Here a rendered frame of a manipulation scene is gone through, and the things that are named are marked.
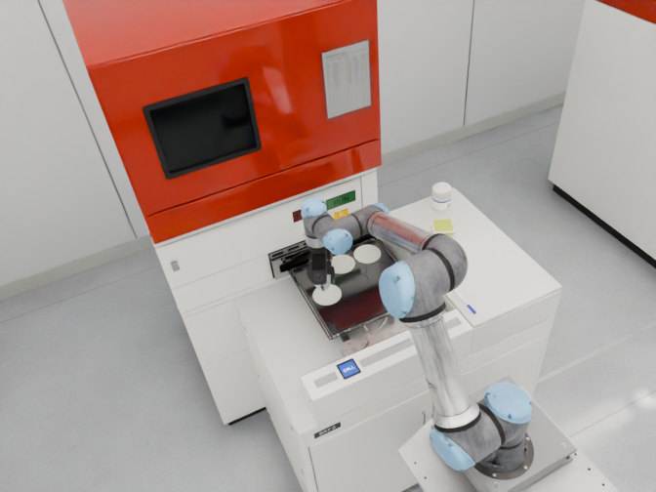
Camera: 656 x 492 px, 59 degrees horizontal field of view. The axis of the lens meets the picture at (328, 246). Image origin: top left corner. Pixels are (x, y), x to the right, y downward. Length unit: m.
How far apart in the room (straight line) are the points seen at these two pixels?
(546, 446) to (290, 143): 1.14
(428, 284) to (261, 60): 0.78
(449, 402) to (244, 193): 0.90
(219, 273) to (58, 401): 1.43
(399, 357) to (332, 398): 0.24
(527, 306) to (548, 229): 1.78
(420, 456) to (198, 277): 0.95
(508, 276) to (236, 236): 0.93
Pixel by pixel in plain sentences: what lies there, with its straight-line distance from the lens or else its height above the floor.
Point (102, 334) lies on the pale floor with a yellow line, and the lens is 3.46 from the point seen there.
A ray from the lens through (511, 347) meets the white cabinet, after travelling 2.12.
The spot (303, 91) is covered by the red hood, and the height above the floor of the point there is 1.59.
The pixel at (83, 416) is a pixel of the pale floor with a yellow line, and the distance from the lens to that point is 3.17.
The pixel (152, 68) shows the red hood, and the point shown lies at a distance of 1.62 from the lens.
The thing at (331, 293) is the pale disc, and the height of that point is 0.90.
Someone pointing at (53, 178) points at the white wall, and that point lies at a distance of 3.51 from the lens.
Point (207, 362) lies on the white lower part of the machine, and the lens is 2.42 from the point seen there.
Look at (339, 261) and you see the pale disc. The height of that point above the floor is 0.90.
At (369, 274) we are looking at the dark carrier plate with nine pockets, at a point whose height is 0.90.
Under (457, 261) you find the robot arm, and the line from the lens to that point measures 1.38.
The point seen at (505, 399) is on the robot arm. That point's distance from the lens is 1.56.
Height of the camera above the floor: 2.41
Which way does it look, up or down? 43 degrees down
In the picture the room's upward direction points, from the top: 7 degrees counter-clockwise
